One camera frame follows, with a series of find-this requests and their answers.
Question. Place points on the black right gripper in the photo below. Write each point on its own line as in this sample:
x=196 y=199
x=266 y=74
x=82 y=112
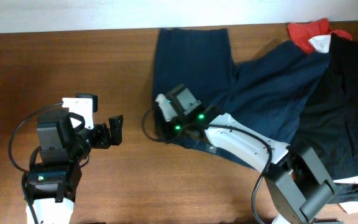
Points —
x=165 y=127

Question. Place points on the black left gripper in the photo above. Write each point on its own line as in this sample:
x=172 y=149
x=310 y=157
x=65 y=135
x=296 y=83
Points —
x=103 y=142

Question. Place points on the dark blue shorts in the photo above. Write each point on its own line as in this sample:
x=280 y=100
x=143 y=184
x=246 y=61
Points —
x=267 y=95

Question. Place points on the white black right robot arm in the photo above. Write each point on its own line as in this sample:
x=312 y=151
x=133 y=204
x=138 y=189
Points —
x=298 y=183

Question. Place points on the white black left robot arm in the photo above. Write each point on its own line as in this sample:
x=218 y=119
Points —
x=50 y=184

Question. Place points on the red garment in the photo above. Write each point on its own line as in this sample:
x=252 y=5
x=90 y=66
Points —
x=301 y=33

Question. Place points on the black t-shirt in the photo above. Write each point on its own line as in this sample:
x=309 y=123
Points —
x=329 y=121

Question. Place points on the white garment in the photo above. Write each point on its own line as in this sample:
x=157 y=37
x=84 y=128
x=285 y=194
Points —
x=321 y=43

